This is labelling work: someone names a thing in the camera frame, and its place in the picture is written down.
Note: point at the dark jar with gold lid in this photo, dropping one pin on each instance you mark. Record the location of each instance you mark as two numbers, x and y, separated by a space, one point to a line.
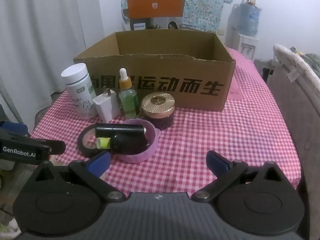
158 107

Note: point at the black tape roll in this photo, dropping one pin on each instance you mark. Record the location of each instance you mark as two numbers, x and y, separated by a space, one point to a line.
82 146

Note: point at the black bottle with yellow-green cap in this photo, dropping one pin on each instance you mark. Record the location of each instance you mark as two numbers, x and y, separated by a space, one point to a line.
127 145

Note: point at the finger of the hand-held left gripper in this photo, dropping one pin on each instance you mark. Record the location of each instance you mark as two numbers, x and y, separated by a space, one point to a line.
12 128
56 147

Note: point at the floral wall cloth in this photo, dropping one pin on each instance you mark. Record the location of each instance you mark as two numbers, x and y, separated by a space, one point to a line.
205 2

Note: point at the green blanket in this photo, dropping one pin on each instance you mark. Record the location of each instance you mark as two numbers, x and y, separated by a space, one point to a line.
311 60

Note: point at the white curtain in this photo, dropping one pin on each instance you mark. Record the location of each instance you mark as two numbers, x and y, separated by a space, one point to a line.
37 42

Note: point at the green dropper bottle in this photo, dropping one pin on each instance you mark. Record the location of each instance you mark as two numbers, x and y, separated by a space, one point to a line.
128 100

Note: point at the printed box with orange flap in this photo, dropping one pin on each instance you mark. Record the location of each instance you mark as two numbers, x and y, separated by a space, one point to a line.
155 5

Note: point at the yellow item on mattress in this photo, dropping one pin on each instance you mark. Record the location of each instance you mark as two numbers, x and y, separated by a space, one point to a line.
297 50

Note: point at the white charger plug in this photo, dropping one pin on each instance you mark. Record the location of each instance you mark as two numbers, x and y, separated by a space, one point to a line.
107 106

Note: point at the brown cardboard box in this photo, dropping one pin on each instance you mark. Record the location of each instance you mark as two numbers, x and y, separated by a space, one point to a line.
200 90

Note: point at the beige mattress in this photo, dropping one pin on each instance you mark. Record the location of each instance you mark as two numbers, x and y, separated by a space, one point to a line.
292 85

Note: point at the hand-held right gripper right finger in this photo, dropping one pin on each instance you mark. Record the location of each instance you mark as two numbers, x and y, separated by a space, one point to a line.
217 163

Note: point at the pink checkered tablecloth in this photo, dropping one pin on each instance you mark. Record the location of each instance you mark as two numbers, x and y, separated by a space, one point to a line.
225 135

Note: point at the pink plastic bowl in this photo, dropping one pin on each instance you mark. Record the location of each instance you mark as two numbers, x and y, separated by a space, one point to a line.
147 152

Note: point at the white water dispenser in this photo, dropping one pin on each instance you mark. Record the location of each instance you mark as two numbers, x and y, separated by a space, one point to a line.
246 45

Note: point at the black cylinder tube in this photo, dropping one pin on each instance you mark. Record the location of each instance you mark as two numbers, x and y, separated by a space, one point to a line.
120 130

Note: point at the white supplement bottle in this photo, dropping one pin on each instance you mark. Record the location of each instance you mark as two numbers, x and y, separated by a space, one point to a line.
77 90

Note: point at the blue water jug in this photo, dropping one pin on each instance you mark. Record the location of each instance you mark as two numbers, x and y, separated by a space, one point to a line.
248 20

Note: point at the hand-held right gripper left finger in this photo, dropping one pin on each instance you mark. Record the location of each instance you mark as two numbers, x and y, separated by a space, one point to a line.
100 163

